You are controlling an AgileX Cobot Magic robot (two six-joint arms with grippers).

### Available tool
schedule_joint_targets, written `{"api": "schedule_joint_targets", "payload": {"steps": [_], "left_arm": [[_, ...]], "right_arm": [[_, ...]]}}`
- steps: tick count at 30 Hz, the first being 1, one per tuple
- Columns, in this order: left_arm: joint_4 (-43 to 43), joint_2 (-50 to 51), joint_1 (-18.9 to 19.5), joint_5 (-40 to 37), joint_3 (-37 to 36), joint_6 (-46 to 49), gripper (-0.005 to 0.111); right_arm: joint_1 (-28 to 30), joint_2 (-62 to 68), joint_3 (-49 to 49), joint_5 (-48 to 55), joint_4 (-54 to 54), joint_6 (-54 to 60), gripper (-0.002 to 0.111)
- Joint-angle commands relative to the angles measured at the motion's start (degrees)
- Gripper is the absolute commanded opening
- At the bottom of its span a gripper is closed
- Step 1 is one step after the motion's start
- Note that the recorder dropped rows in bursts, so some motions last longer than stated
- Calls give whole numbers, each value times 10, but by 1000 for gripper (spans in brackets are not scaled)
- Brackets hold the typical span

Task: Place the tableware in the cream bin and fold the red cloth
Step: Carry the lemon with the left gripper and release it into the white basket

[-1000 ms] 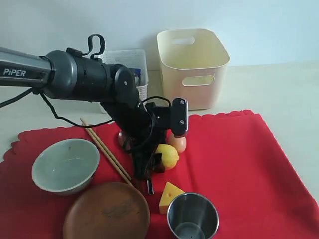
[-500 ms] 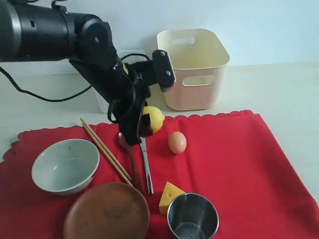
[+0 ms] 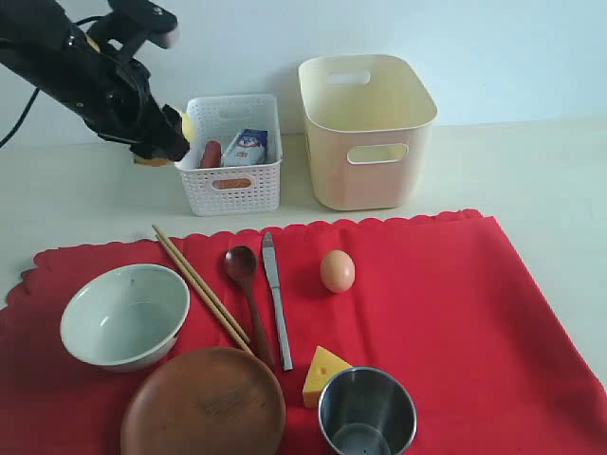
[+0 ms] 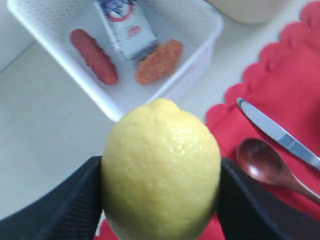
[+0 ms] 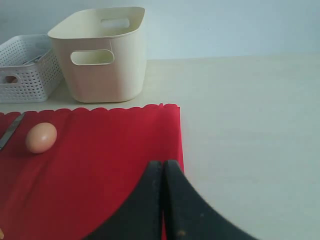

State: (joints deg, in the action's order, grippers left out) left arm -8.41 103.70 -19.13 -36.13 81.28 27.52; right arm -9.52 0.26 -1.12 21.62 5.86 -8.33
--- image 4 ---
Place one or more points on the steel table knife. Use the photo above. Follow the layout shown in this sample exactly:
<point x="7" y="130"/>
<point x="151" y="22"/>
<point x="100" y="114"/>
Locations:
<point x="278" y="133"/>

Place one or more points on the white perforated plastic basket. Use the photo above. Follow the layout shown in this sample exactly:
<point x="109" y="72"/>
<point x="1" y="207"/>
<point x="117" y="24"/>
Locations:
<point x="195" y="23"/>

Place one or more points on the red scalloped table cloth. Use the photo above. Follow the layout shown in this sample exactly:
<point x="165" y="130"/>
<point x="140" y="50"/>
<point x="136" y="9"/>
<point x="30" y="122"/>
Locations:
<point x="285" y="85"/>

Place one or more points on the yellow lemon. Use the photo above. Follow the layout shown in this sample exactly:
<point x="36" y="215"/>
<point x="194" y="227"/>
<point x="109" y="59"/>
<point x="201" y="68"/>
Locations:
<point x="160" y="174"/>

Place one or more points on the cream plastic bin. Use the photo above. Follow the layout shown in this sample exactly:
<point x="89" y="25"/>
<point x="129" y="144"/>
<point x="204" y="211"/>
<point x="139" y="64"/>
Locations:
<point x="249" y="11"/>

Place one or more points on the dark wooden spoon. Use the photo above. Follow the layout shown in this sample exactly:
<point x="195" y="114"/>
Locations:
<point x="262" y="162"/>

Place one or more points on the fried chicken piece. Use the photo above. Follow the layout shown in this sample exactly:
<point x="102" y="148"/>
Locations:
<point x="161" y="63"/>

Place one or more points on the red sausage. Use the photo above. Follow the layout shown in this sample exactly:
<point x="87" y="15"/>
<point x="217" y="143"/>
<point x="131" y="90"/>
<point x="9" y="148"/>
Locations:
<point x="95" y="57"/>

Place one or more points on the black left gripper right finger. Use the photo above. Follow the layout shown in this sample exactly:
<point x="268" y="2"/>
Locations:
<point x="247" y="211"/>

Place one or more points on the milk carton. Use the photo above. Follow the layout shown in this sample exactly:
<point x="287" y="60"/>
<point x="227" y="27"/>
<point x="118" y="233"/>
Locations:
<point x="127" y="27"/>

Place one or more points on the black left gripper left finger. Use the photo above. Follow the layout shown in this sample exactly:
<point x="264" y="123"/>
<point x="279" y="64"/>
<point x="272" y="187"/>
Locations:
<point x="71" y="211"/>

